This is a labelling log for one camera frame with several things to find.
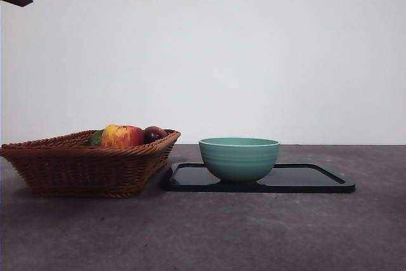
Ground brown wicker basket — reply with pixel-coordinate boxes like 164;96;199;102
0;129;181;199

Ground red and yellow apple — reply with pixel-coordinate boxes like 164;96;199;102
101;124;145;149

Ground green fruit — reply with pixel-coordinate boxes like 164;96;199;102
86;129;105;147

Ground dark green rectangular tray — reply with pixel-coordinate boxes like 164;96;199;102
163;162;356;194

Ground dark purple plum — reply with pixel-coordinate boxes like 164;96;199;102
143;126;168;145

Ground teal ceramic bowl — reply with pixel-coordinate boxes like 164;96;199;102
198;137;282;185

